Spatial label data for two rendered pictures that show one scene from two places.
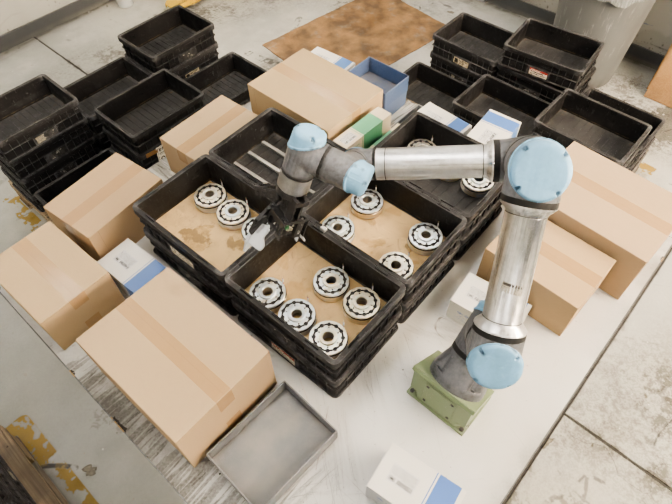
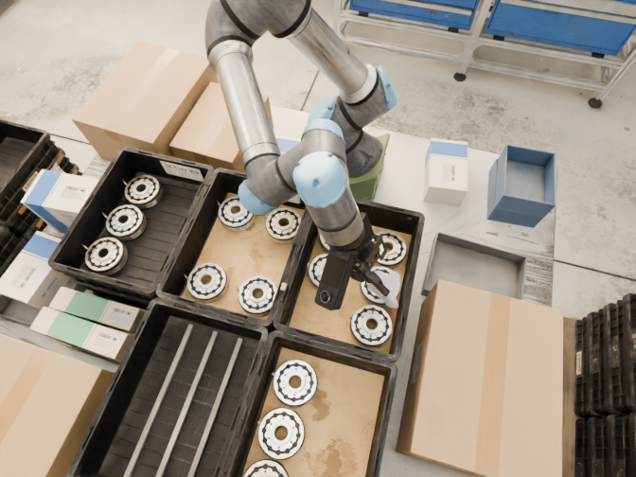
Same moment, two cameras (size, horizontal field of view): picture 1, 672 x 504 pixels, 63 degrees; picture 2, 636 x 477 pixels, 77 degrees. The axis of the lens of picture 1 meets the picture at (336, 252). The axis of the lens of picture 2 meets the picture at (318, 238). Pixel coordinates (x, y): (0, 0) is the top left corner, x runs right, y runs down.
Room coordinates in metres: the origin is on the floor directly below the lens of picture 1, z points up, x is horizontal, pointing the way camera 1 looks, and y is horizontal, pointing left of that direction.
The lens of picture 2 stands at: (1.03, 0.38, 1.84)
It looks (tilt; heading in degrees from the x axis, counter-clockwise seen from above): 63 degrees down; 246
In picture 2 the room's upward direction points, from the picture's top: 2 degrees counter-clockwise
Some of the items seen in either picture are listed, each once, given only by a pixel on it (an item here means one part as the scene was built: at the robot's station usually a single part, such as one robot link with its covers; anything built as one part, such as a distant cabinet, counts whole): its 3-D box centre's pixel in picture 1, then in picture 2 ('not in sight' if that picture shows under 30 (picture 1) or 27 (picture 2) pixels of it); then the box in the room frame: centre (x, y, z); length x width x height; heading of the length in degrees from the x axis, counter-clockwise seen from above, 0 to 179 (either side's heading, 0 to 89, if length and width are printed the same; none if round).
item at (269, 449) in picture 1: (273, 445); (473, 275); (0.43, 0.17, 0.73); 0.27 x 0.20 x 0.05; 135
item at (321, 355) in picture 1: (314, 285); (353, 268); (0.80, 0.06, 0.92); 0.40 x 0.30 x 0.02; 49
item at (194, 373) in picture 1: (180, 362); (477, 382); (0.63, 0.42, 0.80); 0.40 x 0.30 x 0.20; 48
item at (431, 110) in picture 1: (439, 130); (42, 271); (1.59, -0.40, 0.75); 0.20 x 0.12 x 0.09; 45
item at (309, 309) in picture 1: (296, 315); (380, 284); (0.74, 0.11, 0.86); 0.10 x 0.10 x 0.01
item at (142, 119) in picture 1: (162, 139); not in sight; (2.00, 0.82, 0.37); 0.40 x 0.30 x 0.45; 137
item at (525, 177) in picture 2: not in sight; (524, 180); (0.14, -0.01, 0.81); 0.20 x 0.15 x 0.07; 50
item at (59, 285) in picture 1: (56, 283); not in sight; (0.91, 0.84, 0.78); 0.30 x 0.22 x 0.16; 49
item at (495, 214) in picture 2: not in sight; (514, 192); (0.15, -0.01, 0.74); 0.20 x 0.15 x 0.07; 51
